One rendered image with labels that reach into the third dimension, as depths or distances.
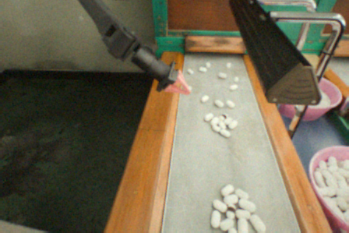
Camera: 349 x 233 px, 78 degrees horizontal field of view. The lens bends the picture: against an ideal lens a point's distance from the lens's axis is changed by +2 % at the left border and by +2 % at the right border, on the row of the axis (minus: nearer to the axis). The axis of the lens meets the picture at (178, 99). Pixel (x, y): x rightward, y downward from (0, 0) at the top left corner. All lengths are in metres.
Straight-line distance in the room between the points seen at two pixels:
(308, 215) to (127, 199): 0.41
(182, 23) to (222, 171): 0.75
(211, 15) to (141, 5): 1.03
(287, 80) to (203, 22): 0.82
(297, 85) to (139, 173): 0.42
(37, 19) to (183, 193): 2.16
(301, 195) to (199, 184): 0.24
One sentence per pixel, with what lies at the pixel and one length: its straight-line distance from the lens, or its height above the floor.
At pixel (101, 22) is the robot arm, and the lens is 0.66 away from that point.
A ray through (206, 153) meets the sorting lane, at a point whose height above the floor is 0.74.
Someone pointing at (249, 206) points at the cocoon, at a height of 0.76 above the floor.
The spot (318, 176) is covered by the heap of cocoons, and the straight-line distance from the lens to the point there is 0.72.
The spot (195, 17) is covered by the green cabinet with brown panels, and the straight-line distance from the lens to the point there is 1.12.
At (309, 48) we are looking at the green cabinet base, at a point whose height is 0.80.
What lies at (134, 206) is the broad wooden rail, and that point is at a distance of 0.55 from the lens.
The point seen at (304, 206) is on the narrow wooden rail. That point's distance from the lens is 0.62.
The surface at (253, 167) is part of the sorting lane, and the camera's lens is 0.66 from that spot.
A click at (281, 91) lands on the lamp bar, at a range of 0.36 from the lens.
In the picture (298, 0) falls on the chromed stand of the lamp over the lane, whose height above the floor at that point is 1.11.
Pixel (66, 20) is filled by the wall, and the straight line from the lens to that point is 2.32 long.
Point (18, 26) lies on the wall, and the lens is 2.60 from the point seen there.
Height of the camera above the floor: 1.25
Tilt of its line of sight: 37 degrees down
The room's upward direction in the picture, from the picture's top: straight up
